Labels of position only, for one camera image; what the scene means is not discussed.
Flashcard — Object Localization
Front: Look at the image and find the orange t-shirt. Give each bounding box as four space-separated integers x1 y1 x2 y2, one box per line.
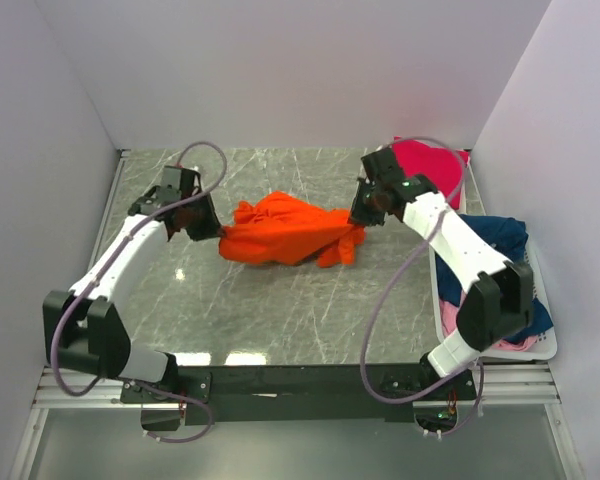
219 191 365 268

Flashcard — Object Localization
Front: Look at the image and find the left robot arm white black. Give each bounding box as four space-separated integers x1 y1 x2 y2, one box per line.
43 166 221 402

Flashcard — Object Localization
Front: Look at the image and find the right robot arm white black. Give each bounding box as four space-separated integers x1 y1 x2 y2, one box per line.
350 147 534 405

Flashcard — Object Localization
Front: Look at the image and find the folded magenta t-shirt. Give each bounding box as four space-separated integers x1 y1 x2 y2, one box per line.
392 140 464 196

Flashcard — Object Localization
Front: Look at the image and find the navy blue t-shirt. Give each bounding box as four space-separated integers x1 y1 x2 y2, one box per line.
435 214 553 352

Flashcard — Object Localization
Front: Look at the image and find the light pink t-shirt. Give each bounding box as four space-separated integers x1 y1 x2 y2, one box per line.
439 299 538 352

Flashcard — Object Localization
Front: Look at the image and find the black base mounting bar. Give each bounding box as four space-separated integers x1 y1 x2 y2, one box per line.
120 363 477 423

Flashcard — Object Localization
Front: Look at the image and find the white plastic laundry basket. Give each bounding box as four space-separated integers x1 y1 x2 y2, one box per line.
428 237 558 363

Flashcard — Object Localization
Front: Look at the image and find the aluminium frame rail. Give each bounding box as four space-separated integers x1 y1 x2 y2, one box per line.
32 364 561 409

